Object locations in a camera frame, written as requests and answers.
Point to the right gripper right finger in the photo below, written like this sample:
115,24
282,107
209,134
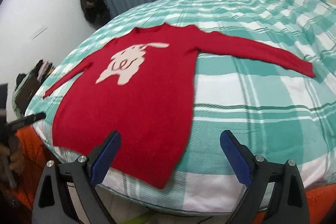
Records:
288,202

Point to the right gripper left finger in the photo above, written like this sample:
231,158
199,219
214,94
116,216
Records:
53,203

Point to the red sweater with white motif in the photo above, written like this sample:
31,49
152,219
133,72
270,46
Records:
142,85

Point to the person's left hand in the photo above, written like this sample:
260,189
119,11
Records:
11,160

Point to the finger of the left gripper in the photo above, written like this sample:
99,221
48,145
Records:
23,122

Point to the orange garment of person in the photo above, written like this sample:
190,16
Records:
35,156

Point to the clothes heap left of bed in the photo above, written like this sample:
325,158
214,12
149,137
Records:
28,84

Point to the green plaid bed cover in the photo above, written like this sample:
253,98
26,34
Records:
276,113

